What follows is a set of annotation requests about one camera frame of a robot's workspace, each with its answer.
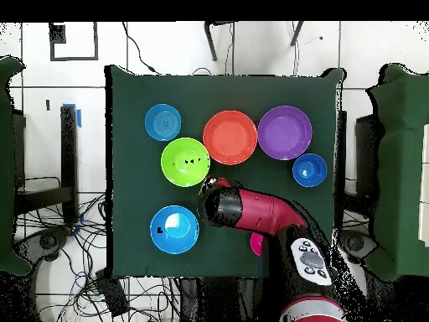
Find light blue ribbed bowl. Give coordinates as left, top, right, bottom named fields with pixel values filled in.
left=144, top=103, right=183, bottom=142

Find tangle of black cables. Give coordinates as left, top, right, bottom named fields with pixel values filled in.
left=16, top=175, right=182, bottom=322

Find black tape square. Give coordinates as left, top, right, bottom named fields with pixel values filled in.
left=49, top=21, right=99, bottom=62

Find green cloth side table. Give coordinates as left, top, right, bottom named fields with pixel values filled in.
left=0, top=55, right=33, bottom=276
left=366, top=63, right=429, bottom=283

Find white boxes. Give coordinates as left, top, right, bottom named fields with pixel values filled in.
left=418, top=123, right=429, bottom=247

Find black metal frame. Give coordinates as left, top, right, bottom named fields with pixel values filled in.
left=13, top=105, right=79, bottom=224

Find dark green tablecloth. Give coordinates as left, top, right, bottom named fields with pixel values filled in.
left=105, top=65, right=346, bottom=279

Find black box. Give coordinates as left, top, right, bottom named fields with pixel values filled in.
left=95, top=267, right=131, bottom=318

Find pink bowl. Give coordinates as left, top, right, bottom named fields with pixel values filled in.
left=250, top=231, right=265, bottom=257

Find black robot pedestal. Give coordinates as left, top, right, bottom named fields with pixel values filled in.
left=178, top=277, right=269, bottom=322

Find black floor cable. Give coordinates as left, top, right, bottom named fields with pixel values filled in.
left=121, top=21, right=161, bottom=75

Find orange bowl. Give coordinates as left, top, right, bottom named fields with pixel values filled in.
left=202, top=110, right=258, bottom=166

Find large blue bowl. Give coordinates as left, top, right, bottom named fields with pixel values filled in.
left=149, top=205, right=200, bottom=255

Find small dark blue bowl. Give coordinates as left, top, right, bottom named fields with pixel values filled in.
left=292, top=153, right=328, bottom=188

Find large green bowl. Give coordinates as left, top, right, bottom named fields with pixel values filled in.
left=160, top=137, right=211, bottom=188

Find black pedestal leg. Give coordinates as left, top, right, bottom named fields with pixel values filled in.
left=14, top=226, right=71, bottom=264
left=339, top=229, right=378, bottom=261

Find purple bowl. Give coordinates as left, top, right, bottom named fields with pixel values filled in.
left=257, top=105, right=313, bottom=161

